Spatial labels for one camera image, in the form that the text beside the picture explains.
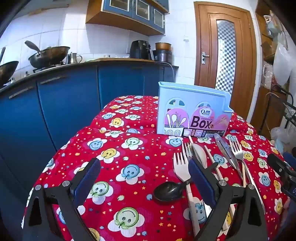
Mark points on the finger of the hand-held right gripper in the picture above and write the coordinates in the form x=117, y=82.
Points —
x=290, y=157
x=277, y=162

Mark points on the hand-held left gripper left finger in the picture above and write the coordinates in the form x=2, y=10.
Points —
x=87, y=178

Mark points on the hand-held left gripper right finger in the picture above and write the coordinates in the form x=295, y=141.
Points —
x=201, y=183

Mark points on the cream plastic fork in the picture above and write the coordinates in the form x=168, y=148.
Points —
x=182, y=170

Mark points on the metal fork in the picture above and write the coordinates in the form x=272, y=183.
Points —
x=186, y=150
x=235, y=148

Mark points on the wooden chopstick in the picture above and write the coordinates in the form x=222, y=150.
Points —
x=243, y=173

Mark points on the black spoon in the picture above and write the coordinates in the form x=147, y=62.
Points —
x=166, y=192

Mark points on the light blue utensil box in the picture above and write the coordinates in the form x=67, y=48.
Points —
x=175, y=92

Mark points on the light blue packet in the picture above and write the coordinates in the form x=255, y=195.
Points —
x=279, y=146

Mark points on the clear plastic bag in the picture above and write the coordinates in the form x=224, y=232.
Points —
x=282, y=134

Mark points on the black metal rack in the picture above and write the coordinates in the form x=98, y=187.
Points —
x=289, y=111

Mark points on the red printed tablecloth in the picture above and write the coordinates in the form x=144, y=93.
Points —
x=138, y=150

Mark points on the blue kitchen base cabinet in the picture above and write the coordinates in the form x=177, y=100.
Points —
x=69, y=92

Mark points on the white plastic bag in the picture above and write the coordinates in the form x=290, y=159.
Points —
x=281, y=64

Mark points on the gas stove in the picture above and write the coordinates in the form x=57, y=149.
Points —
x=44, y=68

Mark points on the metal pitcher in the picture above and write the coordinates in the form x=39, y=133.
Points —
x=72, y=59

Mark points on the wooden shelf unit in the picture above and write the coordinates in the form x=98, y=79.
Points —
x=260, y=34

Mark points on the large dark wok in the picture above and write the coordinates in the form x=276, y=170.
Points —
x=50, y=55

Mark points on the black rice cooker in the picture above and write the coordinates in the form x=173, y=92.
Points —
x=164, y=56

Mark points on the small dark wok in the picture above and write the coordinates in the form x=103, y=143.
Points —
x=7, y=69

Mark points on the black air fryer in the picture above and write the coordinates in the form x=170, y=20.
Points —
x=138, y=49

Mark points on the brown pot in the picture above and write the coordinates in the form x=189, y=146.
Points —
x=163, y=46

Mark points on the wooden door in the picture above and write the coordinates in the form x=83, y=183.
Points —
x=203, y=34

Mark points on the white wall switch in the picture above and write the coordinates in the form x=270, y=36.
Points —
x=186, y=38

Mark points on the blue wall cabinet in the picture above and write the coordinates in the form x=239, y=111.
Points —
x=120, y=7

